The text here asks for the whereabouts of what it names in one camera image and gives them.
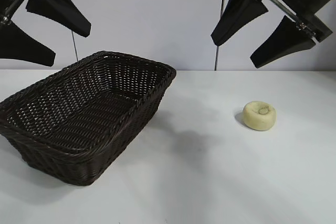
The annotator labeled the dark brown woven basket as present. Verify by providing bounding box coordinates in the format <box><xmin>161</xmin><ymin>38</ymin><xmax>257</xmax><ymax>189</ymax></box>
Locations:
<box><xmin>0</xmin><ymin>50</ymin><xmax>177</xmax><ymax>186</ymax></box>

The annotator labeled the pale yellow egg yolk pastry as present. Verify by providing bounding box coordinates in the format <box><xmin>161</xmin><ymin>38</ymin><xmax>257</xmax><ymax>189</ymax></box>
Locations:
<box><xmin>241</xmin><ymin>100</ymin><xmax>277</xmax><ymax>131</ymax></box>

